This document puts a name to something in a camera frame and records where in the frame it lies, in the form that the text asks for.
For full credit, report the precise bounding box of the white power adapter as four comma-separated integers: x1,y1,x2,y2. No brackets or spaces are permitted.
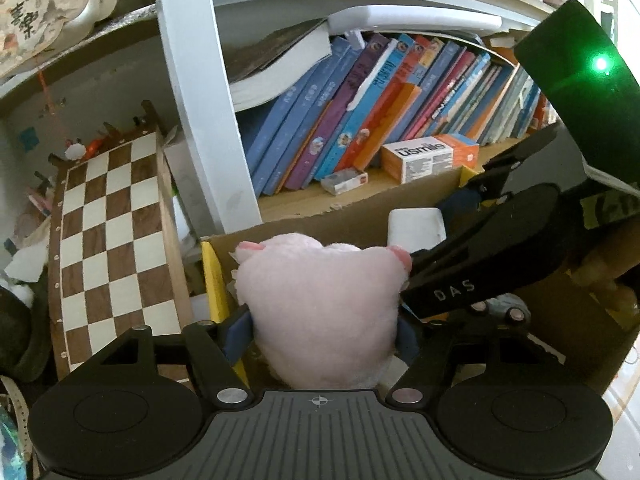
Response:
387,207,447,252

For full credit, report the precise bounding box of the yellow cardboard box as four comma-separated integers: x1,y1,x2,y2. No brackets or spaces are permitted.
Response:
199,164,639,396

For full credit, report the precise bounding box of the white desk lamp bar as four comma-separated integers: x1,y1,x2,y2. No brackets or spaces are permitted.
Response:
326,4,502,35

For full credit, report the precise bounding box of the small red white box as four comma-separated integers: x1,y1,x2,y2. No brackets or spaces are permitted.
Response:
320,168,369,196

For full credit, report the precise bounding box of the row of leaning books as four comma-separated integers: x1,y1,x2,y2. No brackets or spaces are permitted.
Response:
231,29,549,196

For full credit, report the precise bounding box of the pink plush toy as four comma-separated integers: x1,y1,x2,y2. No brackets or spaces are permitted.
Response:
234,233,412,390

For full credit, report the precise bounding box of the grey toy car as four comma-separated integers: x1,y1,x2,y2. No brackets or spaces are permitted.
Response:
472,294,532,324

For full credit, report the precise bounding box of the wooden chessboard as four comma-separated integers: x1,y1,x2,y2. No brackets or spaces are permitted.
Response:
48,132,192,378

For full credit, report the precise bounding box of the usmile box on shelf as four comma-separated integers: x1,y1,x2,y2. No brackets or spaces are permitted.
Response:
381,133,480,184

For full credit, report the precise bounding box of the wooden bookshelf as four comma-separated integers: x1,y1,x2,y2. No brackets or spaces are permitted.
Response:
1,0,551,235

